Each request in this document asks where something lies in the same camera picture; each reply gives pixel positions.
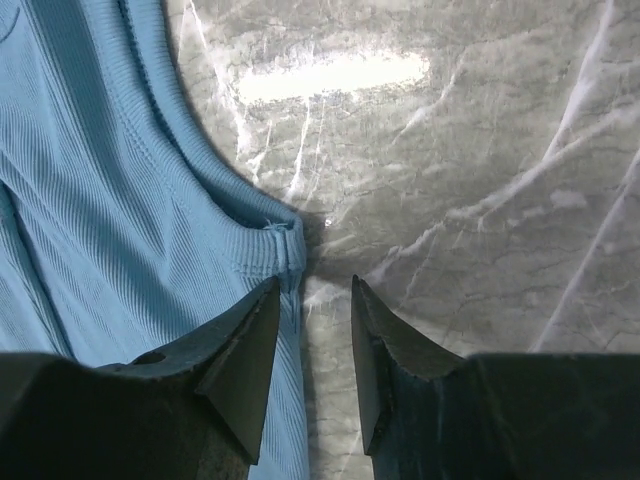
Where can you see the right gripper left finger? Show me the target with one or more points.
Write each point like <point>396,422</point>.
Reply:
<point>191,409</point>

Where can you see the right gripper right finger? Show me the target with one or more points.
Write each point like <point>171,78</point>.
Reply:
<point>427,413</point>

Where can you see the teal tank top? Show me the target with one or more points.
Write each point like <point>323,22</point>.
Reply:
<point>121,230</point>

